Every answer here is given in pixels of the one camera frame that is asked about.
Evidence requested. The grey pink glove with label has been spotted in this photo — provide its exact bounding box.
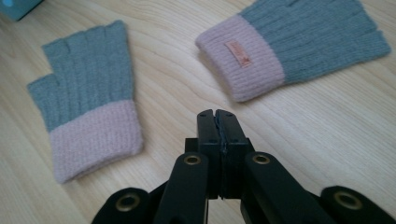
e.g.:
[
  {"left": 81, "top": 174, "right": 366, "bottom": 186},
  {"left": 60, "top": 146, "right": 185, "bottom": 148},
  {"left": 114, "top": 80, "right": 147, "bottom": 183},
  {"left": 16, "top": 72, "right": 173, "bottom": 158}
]
[{"left": 194, "top": 0, "right": 392, "bottom": 104}]

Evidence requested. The grey pink fingerless glove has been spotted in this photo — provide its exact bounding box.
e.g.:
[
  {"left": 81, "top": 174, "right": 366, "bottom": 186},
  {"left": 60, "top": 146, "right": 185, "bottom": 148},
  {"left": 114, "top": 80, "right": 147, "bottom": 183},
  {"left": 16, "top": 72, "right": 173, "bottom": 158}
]
[{"left": 26, "top": 19, "right": 145, "bottom": 185}]

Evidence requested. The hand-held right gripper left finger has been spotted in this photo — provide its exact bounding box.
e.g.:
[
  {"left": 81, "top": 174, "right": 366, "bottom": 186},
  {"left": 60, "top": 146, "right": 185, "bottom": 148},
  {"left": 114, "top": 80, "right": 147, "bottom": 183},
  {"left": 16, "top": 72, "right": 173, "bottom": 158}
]
[{"left": 185, "top": 108, "right": 225, "bottom": 200}]

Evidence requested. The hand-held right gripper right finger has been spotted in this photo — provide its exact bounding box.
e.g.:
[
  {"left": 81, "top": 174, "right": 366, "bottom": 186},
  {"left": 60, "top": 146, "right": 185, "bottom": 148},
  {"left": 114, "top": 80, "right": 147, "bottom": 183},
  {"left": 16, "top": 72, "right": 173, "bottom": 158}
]
[{"left": 216, "top": 108, "right": 255, "bottom": 200}]

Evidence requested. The blue box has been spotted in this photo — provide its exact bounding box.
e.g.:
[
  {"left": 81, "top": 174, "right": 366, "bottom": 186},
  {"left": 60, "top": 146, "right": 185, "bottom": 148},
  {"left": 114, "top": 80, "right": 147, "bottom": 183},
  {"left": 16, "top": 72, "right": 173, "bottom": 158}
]
[{"left": 0, "top": 0, "right": 45, "bottom": 22}]

